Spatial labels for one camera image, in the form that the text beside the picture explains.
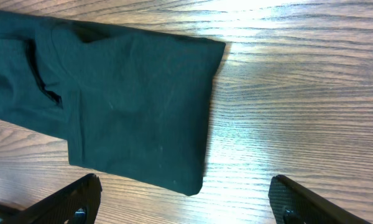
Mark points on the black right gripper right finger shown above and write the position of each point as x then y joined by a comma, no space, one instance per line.
293,203

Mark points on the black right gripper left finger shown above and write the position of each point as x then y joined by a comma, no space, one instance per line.
77,203

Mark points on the black t-shirt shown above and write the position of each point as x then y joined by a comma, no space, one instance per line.
129,102

